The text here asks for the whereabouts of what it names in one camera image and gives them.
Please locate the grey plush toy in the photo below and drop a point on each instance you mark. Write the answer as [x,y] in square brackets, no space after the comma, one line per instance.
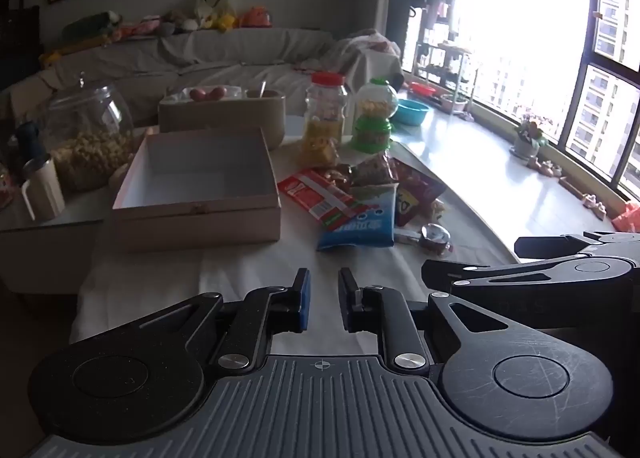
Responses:
[177,23]

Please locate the wooden stick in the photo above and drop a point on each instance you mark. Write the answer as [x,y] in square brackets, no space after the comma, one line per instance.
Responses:
[571,187]

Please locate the blue plastic basin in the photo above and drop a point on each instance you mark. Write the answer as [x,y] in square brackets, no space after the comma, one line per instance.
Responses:
[411,112]

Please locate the potted plant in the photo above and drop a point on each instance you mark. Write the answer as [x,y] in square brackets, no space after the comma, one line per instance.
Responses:
[527,138]

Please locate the pile of clothes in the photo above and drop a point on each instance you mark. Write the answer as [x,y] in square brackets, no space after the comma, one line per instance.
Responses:
[365,46]

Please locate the small ceramic figurine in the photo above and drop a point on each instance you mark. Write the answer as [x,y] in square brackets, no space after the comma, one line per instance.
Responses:
[546,167]
[595,202]

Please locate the green candy dispenser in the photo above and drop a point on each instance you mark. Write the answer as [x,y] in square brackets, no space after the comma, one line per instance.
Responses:
[372,123]

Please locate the orange plush toy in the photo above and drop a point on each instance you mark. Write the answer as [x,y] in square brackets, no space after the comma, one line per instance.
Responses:
[256,18]

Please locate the beige oval container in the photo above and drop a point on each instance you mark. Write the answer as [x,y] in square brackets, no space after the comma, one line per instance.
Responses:
[220,116]

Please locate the brown egg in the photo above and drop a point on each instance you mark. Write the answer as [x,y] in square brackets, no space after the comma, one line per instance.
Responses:
[198,94]
[218,93]

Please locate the grey covered sofa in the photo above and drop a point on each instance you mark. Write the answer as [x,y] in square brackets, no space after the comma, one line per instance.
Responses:
[225,53]

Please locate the white cup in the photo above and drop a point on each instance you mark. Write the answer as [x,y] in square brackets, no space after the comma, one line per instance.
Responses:
[45,190]

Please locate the grey flower pot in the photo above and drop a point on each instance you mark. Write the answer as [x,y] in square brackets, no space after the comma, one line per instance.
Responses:
[454,102]

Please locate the orange plastic bag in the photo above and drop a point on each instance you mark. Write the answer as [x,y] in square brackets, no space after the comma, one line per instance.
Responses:
[627,218]

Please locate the red snack packet with picture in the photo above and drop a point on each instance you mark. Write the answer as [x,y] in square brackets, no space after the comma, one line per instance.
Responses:
[372,172]

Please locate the blue snack packet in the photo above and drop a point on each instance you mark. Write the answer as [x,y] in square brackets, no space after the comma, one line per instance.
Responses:
[360,228]

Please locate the pink cardboard box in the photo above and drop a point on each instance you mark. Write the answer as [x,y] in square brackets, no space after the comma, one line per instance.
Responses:
[200,198]

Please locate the pink plush toy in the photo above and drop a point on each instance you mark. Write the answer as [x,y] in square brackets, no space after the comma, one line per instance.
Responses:
[140,27]

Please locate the red-lidded clear plastic jar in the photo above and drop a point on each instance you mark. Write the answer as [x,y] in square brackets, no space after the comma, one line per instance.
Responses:
[324,118]

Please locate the round metal tool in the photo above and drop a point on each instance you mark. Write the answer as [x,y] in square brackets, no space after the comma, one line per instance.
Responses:
[432,237]

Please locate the long red snack packet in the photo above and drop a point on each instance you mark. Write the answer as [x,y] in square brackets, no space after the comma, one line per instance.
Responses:
[320,198]

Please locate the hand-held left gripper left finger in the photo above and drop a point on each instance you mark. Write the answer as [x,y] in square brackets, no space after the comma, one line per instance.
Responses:
[303,305]

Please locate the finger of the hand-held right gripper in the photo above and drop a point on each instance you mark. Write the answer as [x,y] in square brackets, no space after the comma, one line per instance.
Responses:
[500,272]
[550,244]

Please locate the balcony rack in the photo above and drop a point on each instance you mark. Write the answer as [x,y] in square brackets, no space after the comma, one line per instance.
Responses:
[442,68]

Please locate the red plastic basin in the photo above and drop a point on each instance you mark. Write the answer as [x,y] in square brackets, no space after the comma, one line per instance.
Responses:
[421,88]

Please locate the black window frame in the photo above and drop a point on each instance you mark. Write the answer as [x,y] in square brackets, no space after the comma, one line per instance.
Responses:
[582,58]

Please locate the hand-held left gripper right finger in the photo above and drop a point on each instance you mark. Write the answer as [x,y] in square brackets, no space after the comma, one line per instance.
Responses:
[344,305]

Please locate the green plush toy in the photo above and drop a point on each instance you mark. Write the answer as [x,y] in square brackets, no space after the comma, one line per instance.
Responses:
[92,26]

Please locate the glass jar with snacks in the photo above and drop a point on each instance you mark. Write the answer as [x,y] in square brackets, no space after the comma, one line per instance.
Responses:
[90,143]

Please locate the dark red chip bag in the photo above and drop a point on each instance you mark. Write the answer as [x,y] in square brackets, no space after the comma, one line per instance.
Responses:
[417,193]

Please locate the dark bottle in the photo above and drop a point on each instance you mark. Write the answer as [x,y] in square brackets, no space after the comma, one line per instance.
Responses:
[29,143]

